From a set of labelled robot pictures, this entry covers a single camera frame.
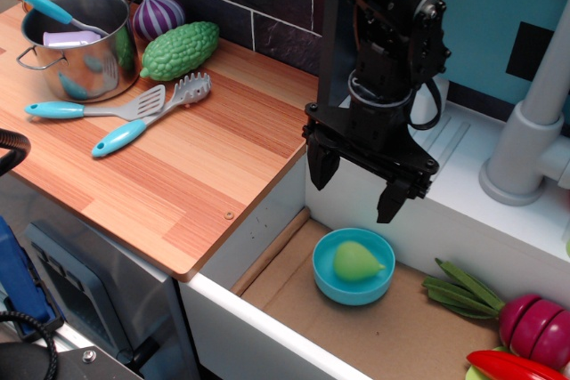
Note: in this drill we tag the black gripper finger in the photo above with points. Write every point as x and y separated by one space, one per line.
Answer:
392 199
323 159

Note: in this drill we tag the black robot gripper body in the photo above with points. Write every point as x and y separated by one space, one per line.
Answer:
375 136

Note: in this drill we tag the green toy pear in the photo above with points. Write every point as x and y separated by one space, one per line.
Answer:
353 262

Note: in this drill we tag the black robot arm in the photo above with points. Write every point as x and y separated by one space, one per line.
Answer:
376 56

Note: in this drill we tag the blue plastic bowl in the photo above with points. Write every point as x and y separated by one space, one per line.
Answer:
352 293

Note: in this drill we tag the white sink unit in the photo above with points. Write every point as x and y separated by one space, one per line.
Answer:
254 309

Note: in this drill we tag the grey toy faucet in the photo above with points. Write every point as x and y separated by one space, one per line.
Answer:
531 147

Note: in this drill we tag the grey pasta server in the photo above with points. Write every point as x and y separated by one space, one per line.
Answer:
191 89

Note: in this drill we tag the teal toy cabinet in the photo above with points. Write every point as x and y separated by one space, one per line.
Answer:
497 45

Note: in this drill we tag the green toy bitter gourd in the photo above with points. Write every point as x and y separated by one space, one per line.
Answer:
179 51

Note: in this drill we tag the grey slotted spatula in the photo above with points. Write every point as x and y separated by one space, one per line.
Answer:
147 103

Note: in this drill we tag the magenta toy radish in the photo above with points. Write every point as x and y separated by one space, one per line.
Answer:
530 326

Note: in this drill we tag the red toy pepper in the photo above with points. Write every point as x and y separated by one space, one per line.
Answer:
506 366

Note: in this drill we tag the purple striped toy onion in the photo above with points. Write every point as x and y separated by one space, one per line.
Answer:
154 18

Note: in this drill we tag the stainless steel pot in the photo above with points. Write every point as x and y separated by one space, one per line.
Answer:
87 73

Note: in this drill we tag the grey toy oven door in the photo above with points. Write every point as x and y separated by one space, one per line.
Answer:
118 303

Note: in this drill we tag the lilac plastic cup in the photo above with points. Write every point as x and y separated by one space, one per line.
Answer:
70 39

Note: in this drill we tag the blue clamp block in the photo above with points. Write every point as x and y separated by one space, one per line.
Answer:
26 292

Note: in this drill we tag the blue handled ladle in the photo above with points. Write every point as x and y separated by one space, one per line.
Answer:
55 12

